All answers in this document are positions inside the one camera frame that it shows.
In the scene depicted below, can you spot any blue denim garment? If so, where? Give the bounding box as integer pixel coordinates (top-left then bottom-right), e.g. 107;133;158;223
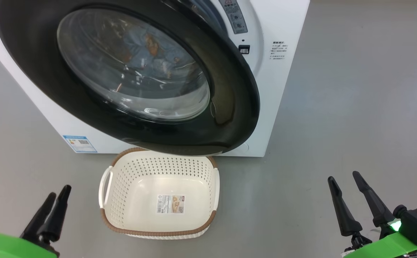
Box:
121;27;191;77

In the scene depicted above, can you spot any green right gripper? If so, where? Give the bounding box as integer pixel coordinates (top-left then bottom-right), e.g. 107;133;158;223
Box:
328;171;417;258

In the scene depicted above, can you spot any blue energy label sticker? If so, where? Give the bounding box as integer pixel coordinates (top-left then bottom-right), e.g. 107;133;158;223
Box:
63;135;98;153

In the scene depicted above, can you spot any white perforated laundry basket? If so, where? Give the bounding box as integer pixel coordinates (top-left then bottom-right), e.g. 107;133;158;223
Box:
98;147;220;240

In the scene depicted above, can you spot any white front-load washing machine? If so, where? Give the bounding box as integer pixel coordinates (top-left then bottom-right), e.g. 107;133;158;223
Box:
0;0;311;157

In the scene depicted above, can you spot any black round glass washer door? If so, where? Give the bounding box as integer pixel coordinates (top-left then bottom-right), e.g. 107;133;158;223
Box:
0;0;261;156

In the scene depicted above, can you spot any black printed text sticker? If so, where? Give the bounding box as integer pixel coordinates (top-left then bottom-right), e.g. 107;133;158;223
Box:
270;41;287;61

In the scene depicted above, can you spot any basket product label sticker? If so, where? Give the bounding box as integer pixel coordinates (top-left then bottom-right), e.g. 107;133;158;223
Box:
156;195;185;214

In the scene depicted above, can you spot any grey warning icon label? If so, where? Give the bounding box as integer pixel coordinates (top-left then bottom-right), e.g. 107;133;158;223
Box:
218;0;248;35

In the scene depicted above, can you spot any grey rubber door gasket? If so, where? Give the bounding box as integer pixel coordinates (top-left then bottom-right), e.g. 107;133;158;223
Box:
165;0;229;36

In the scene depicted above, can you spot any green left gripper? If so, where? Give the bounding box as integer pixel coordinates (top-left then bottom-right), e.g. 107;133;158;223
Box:
0;185;72;258

